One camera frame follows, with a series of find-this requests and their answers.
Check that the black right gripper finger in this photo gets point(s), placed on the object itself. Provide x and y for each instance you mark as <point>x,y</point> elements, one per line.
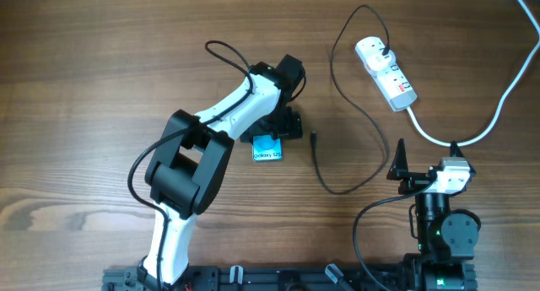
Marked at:
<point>456,152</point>
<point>399,166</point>

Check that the white power strip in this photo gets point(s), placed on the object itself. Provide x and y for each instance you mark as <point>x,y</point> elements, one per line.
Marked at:
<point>392,83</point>

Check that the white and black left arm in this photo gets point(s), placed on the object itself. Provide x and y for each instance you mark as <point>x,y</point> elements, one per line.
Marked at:
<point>188,163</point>

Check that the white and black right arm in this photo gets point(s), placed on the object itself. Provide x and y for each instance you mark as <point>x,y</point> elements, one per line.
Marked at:
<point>446,238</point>

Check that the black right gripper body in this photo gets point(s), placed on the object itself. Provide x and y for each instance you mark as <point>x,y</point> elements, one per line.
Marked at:
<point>414,183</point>

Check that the blue Galaxy S25 smartphone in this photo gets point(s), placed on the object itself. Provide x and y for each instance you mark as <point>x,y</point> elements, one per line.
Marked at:
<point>265,148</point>

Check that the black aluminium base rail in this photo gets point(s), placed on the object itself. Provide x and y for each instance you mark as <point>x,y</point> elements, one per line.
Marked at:
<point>210,278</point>

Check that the white USB charger plug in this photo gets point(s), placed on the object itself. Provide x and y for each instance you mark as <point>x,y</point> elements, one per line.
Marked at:
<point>377,62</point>

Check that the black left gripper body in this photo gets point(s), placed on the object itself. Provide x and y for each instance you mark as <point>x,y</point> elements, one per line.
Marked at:
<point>282,123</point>

